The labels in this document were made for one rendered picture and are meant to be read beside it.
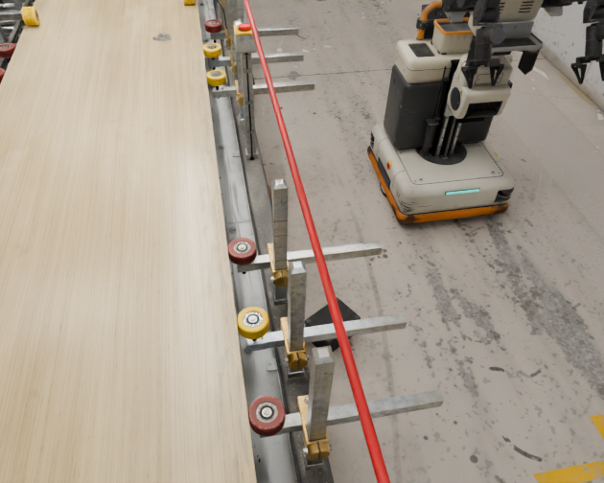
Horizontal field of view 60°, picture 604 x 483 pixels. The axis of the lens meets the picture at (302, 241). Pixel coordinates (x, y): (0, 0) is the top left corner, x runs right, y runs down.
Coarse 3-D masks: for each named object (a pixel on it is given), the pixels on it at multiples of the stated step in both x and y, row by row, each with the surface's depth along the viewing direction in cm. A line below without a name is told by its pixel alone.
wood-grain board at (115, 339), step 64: (64, 0) 265; (128, 0) 267; (64, 64) 219; (128, 64) 220; (192, 64) 222; (0, 128) 185; (64, 128) 186; (128, 128) 187; (192, 128) 188; (0, 192) 162; (64, 192) 162; (128, 192) 163; (192, 192) 164; (0, 256) 143; (64, 256) 144; (128, 256) 144; (192, 256) 145; (0, 320) 129; (64, 320) 129; (128, 320) 129; (192, 320) 130; (0, 384) 117; (64, 384) 117; (128, 384) 117; (192, 384) 118; (0, 448) 107; (64, 448) 107; (128, 448) 107; (192, 448) 108
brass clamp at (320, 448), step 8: (304, 400) 120; (304, 408) 119; (304, 416) 118; (304, 424) 116; (304, 432) 115; (304, 440) 117; (312, 440) 114; (320, 440) 114; (328, 440) 114; (304, 448) 114; (312, 448) 113; (320, 448) 113; (328, 448) 114; (312, 456) 113; (320, 456) 114
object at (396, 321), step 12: (348, 324) 141; (360, 324) 141; (372, 324) 141; (384, 324) 141; (396, 324) 141; (264, 336) 137; (276, 336) 137; (312, 336) 138; (324, 336) 139; (336, 336) 140; (252, 348) 136; (264, 348) 137
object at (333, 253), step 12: (288, 252) 154; (300, 252) 154; (312, 252) 154; (324, 252) 154; (336, 252) 155; (348, 252) 155; (360, 252) 156; (372, 252) 157; (252, 264) 151; (264, 264) 152
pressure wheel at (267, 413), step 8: (256, 400) 115; (264, 400) 115; (272, 400) 115; (256, 408) 113; (264, 408) 114; (272, 408) 114; (280, 408) 114; (248, 416) 112; (256, 416) 112; (264, 416) 113; (272, 416) 113; (280, 416) 112; (256, 424) 111; (264, 424) 111; (272, 424) 111; (280, 424) 111; (256, 432) 113; (264, 432) 111; (272, 432) 112
